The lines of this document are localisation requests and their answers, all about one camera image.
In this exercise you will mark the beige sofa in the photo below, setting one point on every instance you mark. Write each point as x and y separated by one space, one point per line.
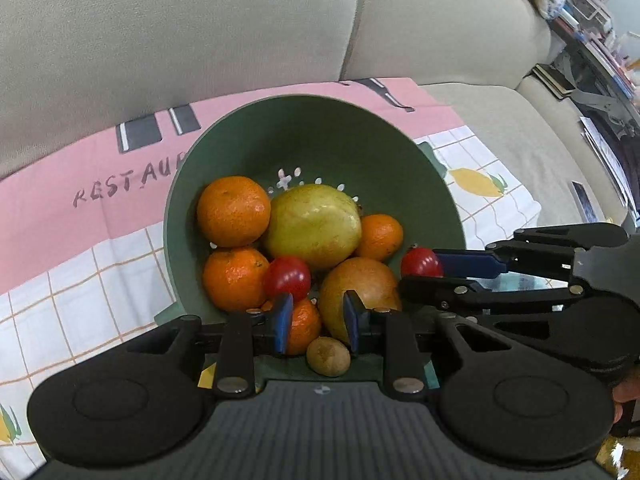
150 35

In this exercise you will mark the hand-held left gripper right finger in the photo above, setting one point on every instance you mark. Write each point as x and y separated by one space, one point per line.
352 322

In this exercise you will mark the pink checked printed cloth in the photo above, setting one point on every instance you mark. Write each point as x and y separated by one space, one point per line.
75 270

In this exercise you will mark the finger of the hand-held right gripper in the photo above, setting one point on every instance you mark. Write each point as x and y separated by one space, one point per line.
470 263
450 294

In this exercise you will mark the red cherry tomato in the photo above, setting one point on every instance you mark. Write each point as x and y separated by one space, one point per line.
287 276
417 262

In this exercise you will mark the yellow-green pear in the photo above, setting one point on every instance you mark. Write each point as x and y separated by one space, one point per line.
315 225

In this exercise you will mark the green colander bowl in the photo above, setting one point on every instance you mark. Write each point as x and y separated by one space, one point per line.
325 130

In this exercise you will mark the brown round pear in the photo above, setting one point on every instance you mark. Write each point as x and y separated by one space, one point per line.
365 285

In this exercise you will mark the dark glass coffee table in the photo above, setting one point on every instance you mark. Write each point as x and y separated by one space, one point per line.
605 90

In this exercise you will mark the small orange tangerine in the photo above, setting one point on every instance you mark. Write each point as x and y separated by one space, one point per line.
306 325

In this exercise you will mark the person's right hand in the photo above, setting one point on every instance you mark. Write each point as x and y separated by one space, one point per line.
618 402

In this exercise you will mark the white storage rack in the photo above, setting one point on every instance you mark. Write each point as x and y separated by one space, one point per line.
592 5

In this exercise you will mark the stack of dark books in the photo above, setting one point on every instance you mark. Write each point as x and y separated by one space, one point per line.
552 80

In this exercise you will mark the large orange tangerine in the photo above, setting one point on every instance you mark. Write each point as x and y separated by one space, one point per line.
232 210

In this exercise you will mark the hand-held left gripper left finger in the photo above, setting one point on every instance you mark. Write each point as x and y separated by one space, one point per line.
282 322

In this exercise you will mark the white magazine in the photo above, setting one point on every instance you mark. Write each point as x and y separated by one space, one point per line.
602 155

